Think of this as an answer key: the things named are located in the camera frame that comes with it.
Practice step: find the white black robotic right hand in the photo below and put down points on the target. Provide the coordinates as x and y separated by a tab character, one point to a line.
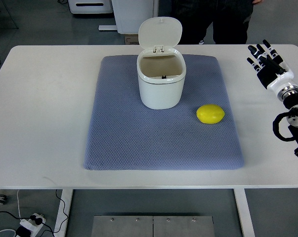
270	67

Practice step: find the white appliance with dark slot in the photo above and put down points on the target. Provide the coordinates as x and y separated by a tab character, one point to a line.
90	6

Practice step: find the white table leg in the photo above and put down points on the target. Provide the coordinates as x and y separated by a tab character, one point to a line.
65	199
244	212

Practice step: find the person in dark trousers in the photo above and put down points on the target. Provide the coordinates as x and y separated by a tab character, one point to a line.
230	19

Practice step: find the white power strip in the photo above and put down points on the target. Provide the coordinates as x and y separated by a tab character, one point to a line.
34	224

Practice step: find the right white table leg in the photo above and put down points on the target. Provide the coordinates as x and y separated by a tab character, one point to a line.
244	212

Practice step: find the white cabinet on foot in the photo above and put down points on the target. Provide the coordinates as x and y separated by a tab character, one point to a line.
130	14

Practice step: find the yellow lemon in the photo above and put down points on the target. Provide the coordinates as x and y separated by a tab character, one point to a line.
210	114

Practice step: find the left white table leg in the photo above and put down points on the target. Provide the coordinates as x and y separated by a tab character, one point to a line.
65	199

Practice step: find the blue quilted mat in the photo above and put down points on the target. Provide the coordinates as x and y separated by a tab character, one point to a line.
126	135

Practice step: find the cardboard box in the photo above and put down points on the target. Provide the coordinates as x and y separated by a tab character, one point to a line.
131	39

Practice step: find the white trash bin with lid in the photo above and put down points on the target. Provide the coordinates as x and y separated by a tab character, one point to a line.
161	68

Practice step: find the metal floor plate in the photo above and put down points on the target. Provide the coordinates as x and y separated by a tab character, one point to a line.
152	226

